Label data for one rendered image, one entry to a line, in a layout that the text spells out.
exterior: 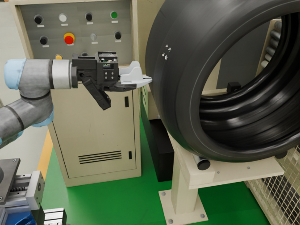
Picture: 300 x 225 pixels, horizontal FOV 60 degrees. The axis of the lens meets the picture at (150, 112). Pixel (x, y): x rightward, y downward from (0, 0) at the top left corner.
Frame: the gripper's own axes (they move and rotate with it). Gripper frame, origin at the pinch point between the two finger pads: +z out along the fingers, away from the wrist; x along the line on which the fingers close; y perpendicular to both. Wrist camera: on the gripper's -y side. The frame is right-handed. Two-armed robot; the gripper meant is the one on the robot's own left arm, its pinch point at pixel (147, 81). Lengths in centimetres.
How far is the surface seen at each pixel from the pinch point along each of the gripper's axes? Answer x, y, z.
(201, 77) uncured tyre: -12.9, 8.3, 9.3
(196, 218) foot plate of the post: 25, -113, 48
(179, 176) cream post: 30, -76, 31
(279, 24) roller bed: 37, 8, 63
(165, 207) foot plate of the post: 37, -114, 30
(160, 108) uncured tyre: -7.4, -3.9, 2.5
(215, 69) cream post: 28.6, -9.9, 34.9
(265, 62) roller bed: 39, -11, 64
